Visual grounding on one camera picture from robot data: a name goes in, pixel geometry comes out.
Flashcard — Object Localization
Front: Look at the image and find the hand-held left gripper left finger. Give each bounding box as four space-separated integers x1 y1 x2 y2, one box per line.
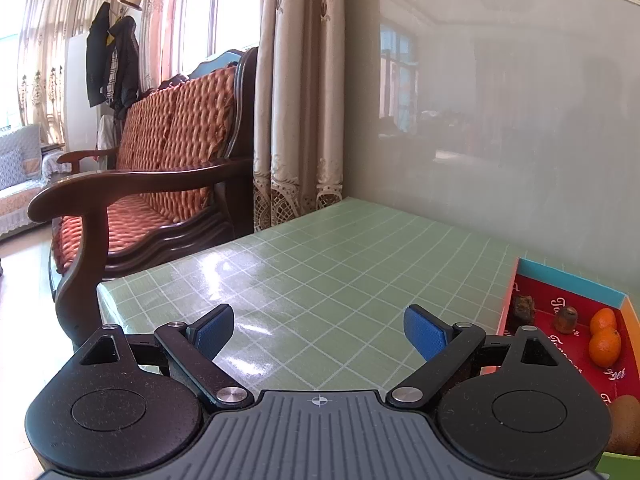
75 304 253 408

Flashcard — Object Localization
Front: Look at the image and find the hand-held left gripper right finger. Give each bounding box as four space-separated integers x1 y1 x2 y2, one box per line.
387 304 573 408

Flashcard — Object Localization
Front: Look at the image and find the dark water chestnut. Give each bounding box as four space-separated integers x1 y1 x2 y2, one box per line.
510 294 537 333
555 306 580 335

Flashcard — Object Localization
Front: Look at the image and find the colourful cardboard box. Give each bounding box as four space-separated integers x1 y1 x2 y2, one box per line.
495 257 640 480

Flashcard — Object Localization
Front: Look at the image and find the small orange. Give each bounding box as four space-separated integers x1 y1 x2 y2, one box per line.
589 308 618 336
588 327 622 367

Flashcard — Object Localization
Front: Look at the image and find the dark wooden sofa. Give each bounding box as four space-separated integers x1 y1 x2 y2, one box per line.
27 46 261 356

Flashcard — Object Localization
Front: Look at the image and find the orange quilted sofa cushion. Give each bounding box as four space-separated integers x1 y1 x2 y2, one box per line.
52 66 238 273

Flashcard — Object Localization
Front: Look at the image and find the beige lace curtain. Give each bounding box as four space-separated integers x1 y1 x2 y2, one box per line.
252 0 347 233

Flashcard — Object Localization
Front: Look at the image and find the light covered sofa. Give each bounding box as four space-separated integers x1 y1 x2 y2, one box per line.
0 124 66 236

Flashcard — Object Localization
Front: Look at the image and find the white panel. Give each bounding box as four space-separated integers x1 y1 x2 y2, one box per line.
65 35 101 153

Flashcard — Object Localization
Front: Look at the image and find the dark jacket with plaid lining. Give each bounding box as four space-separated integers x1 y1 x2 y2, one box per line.
107 15 141 117

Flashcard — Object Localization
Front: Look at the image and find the black jacket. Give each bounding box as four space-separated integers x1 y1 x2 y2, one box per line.
85 2 113 108

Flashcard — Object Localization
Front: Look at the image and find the sheer patterned curtain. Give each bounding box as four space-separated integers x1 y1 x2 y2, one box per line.
17 0 136 133

